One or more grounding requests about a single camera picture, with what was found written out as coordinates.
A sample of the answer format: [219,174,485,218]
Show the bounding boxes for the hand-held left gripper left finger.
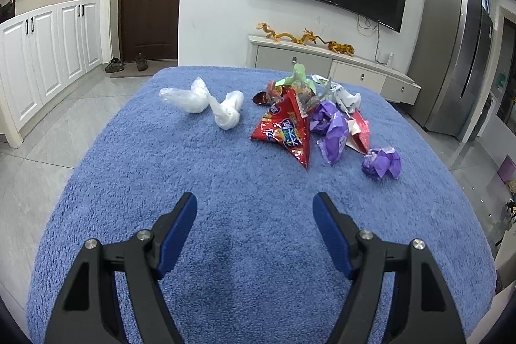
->
[44,192,198,344]

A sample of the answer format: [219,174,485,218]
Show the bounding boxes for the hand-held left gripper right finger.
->
[313,192,468,344]

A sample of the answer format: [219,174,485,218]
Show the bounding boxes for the dark brown snack bag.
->
[253,80,283,105]

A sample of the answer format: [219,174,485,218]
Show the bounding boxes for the green wrapper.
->
[278,63,319,91]

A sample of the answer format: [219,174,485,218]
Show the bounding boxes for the purple crumpled wrapper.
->
[362,146,402,179]
[310,100,343,135]

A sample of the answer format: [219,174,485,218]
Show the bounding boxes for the purple flat wrapper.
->
[318,114,350,166]

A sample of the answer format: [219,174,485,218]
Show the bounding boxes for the blue fuzzy blanket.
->
[26,66,497,344]

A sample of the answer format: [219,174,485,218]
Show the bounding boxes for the pink and white wrapper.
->
[346,109,371,155]

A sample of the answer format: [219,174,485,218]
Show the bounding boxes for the red snack bag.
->
[250,87,313,169]

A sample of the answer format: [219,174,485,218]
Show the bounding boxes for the white plastic bag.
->
[159,77,210,114]
[213,91,246,131]

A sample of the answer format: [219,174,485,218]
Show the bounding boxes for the white crumpled wrapper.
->
[312,74,361,113]

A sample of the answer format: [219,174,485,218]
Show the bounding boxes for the brown doormat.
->
[110,64,166,79]

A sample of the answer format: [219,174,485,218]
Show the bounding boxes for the white television console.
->
[247,34,422,105]

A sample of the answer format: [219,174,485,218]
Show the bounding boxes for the purple box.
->
[499,155,516,183]

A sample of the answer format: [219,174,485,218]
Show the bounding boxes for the golden tiger figurine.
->
[326,40,356,57]

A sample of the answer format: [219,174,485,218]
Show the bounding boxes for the short golden dragon figurine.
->
[292,29,328,45]

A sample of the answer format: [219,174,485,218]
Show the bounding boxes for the long golden dragon figurine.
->
[257,22,299,43]

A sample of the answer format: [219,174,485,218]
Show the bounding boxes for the grey refrigerator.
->
[408,0,494,138]

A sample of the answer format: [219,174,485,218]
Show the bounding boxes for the white lower cabinets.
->
[0,0,102,149]

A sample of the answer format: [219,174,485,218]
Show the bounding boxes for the thin wall cable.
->
[357,15,382,63]

